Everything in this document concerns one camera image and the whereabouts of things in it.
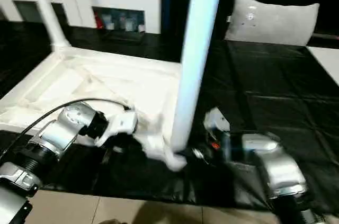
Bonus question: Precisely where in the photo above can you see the white plastic table top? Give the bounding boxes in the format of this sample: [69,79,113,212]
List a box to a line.
[0,45,188,172]

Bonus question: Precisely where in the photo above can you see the white plastic table leg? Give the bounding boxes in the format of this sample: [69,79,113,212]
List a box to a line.
[169,0,226,153]
[25,0,72,51]

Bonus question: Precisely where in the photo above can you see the black work mat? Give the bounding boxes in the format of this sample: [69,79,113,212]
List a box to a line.
[0,20,339,211]

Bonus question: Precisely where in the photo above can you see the grey cushion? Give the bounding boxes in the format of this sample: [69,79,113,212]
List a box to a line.
[225,0,320,47]

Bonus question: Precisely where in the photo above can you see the white flat sheet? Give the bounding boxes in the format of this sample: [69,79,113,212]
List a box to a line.
[306,46,339,87]

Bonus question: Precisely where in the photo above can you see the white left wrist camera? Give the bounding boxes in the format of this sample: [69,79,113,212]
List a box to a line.
[94,110,139,147]

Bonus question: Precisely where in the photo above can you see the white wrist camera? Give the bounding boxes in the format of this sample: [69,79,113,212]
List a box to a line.
[94,110,139,147]
[203,106,231,135]

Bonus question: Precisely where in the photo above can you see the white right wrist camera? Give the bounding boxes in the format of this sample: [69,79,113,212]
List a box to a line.
[203,106,231,135]

